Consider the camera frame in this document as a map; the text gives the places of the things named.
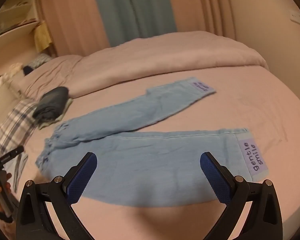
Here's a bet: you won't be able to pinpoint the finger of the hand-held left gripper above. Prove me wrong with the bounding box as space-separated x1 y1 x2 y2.
0 145 25 167

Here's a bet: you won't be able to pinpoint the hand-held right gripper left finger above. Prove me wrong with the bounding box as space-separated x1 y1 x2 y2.
16 152 98 240

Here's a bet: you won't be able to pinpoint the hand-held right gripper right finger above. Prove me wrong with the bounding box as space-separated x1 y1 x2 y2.
200 151 283 240

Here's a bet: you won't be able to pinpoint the light blue denim pants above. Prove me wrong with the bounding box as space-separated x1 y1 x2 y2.
35 77 269 208

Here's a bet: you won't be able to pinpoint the plaid pillow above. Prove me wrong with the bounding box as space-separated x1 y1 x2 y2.
0 99 39 193

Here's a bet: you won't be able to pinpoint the dark grey folded garment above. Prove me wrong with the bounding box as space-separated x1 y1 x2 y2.
32 87 70 121

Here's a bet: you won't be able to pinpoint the pale green folded garment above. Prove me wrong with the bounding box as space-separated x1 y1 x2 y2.
37 97 74 130

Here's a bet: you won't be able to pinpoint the pink bed sheet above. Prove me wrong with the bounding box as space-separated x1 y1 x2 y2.
0 55 300 240

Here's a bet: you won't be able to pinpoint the white plush toy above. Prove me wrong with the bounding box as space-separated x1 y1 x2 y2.
0 64 23 93

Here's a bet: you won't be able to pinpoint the small checked cloth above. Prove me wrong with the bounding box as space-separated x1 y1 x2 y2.
27 54 54 69

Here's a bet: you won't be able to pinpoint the yellow cloth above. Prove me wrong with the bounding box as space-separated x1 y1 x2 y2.
34 21 53 53

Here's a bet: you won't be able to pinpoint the pink duvet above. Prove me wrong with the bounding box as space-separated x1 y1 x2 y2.
65 31 269 99

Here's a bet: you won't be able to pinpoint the white shelf unit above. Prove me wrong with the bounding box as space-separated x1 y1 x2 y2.
0 0 40 45

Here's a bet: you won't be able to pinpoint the pink curtain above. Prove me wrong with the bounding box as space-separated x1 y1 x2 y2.
37 0 112 58
165 0 240 42

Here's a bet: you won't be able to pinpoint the teal curtain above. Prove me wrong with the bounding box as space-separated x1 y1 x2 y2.
90 0 178 47

